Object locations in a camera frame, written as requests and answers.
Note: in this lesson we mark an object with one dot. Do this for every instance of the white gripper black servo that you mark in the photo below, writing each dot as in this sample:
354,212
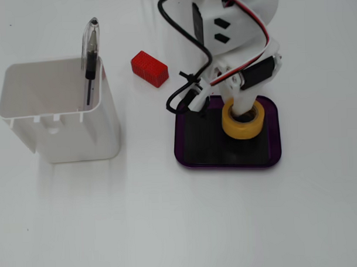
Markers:
253,77

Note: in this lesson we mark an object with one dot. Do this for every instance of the yellow masking tape roll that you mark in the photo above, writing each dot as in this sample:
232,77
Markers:
240,131

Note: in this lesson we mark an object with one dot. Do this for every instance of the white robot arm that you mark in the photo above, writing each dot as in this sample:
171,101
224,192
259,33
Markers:
245,34

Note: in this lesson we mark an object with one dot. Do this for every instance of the black tray mat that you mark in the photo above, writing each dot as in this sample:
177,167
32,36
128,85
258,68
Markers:
205,138

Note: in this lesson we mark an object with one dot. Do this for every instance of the purple metal tray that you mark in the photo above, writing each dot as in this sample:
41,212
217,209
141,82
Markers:
179,145

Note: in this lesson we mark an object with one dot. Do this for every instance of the red textured rectangular block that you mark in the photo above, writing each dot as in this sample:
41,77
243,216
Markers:
150,70

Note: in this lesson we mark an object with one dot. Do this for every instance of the clear black ballpoint pen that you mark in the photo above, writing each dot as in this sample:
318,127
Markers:
90,60

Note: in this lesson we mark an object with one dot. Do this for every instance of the white plastic pen holder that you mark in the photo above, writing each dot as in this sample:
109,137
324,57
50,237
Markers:
79,137

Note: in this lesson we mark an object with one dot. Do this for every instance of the white gripper camera module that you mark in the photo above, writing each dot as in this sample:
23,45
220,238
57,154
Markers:
199,97

